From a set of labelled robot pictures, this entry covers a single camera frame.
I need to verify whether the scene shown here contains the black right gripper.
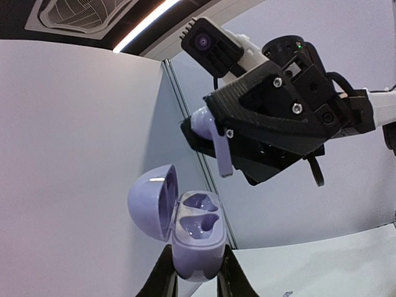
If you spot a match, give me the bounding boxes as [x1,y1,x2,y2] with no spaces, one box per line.
[204,49,375,155]

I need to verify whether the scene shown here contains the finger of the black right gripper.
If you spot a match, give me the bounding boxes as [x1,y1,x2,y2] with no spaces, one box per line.
[179,119,325,186]

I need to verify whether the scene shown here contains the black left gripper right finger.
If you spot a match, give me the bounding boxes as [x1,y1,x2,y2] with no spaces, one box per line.
[217,245,259,297]

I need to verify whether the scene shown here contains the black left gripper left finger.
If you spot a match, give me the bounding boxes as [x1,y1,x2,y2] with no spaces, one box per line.
[136,244,178,297]

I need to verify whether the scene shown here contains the purple earbud charging case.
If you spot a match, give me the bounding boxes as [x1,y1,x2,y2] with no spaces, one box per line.
[127,164,226,282]

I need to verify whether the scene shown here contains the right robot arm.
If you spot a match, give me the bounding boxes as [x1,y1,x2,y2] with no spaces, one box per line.
[181,32,395,186]

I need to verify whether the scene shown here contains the ceiling light fixture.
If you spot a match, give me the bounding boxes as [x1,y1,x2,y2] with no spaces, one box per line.
[23,0,230,59]

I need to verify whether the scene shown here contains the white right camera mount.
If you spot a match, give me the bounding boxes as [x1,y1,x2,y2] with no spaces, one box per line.
[217,28,269,84]

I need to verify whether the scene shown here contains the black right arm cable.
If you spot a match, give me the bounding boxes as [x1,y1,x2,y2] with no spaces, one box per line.
[304,154,326,188]

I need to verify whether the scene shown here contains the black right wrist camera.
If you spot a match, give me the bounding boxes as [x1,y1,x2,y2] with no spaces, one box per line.
[180,17,246,79]

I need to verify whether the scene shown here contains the aluminium left corner post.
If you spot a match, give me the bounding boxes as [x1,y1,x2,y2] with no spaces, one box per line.
[161,59,238,249]

